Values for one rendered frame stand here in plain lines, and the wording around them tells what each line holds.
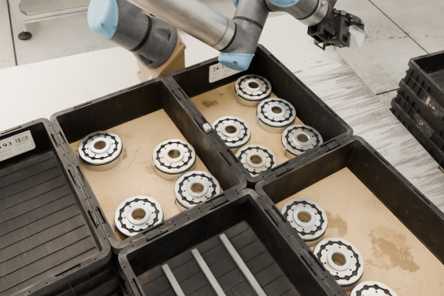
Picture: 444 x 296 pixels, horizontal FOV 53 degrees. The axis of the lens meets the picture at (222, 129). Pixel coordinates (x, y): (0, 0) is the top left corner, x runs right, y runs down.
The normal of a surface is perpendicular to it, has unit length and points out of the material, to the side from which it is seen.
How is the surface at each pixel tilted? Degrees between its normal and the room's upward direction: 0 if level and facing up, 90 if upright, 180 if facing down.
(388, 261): 0
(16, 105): 0
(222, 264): 0
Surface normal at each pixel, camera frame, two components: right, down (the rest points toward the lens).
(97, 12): -0.67, -0.15
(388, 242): 0.04, -0.68
